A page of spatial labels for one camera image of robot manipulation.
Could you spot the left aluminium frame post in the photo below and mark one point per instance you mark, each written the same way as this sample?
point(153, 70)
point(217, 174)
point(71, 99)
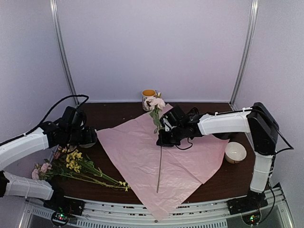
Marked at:
point(60, 41)

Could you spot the white round bowl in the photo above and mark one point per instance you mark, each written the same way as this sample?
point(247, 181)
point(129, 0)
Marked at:
point(235, 152)

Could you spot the pink rose stem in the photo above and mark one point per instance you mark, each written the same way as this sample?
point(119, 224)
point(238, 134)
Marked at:
point(157, 106)

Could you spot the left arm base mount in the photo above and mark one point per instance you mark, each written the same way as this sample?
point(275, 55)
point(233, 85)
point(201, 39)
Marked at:
point(64, 211)

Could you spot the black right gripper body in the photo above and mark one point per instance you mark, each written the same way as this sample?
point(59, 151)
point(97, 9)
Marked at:
point(174, 138)

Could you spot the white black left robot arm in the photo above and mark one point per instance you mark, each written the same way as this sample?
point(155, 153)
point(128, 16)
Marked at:
point(70, 129)

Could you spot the aluminium frame post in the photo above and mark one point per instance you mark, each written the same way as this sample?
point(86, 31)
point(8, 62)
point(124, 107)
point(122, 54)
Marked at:
point(246, 50)
point(60, 41)

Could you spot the white scalloped bowl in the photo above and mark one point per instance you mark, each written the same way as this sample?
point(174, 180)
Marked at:
point(87, 145)

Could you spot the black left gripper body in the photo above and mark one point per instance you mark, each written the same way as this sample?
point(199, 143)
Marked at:
point(89, 137)

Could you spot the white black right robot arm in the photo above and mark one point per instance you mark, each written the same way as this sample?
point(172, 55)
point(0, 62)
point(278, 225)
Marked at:
point(177, 125)

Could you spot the floral ceramic mug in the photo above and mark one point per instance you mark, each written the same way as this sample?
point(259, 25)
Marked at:
point(148, 95)

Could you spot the fake flower bunch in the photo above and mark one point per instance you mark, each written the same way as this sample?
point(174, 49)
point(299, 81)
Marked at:
point(70, 163)

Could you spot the right aluminium frame post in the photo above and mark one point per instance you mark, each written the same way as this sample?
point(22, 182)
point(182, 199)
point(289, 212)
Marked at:
point(246, 50)

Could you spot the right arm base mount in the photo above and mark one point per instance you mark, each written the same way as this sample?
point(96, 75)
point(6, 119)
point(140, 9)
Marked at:
point(249, 209)

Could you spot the black printed ribbon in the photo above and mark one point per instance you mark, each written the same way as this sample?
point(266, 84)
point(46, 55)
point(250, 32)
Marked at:
point(193, 114)

